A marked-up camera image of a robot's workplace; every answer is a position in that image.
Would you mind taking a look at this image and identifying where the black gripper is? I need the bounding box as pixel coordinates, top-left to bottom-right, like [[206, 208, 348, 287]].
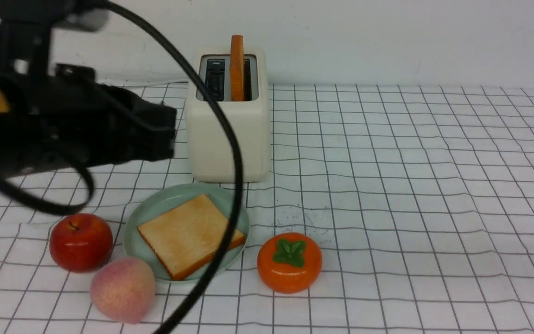
[[0, 73, 178, 180]]

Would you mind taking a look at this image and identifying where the toast slice slot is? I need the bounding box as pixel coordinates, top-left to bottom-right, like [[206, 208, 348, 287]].
[[137, 194, 229, 281], [229, 35, 245, 102]]

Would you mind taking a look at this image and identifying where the pale green round plate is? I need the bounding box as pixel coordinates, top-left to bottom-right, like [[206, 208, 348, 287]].
[[123, 183, 233, 283]]

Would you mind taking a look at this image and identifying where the cream white toaster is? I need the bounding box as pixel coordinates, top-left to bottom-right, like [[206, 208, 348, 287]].
[[184, 46, 272, 183]]

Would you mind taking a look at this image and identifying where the red apple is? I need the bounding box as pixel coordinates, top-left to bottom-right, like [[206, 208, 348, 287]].
[[49, 213, 113, 273]]

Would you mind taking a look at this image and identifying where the pink peach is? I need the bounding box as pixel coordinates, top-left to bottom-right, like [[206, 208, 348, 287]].
[[89, 257, 156, 325]]

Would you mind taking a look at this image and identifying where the orange persimmon with green leaf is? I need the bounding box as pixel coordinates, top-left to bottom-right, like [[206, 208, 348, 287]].
[[257, 232, 323, 294]]

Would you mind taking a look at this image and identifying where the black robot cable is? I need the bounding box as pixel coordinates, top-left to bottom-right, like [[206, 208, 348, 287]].
[[0, 0, 244, 334]]

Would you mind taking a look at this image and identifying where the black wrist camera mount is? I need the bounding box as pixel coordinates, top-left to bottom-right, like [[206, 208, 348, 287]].
[[0, 0, 109, 83]]

